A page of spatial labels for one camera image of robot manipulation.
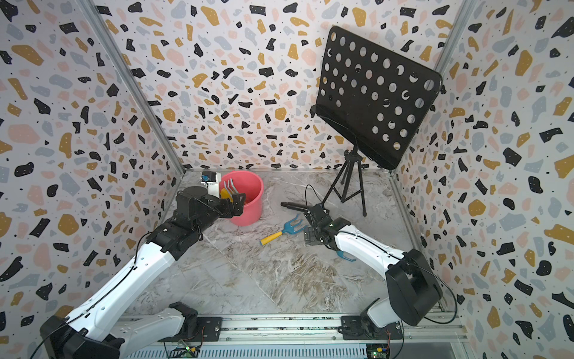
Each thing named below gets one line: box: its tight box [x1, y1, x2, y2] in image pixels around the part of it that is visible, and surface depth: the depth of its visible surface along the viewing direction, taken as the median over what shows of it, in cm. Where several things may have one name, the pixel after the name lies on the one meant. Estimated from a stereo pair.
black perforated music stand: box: [310, 25, 447, 217], surface depth 64 cm
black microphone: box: [280, 201, 310, 212], surface depth 108 cm
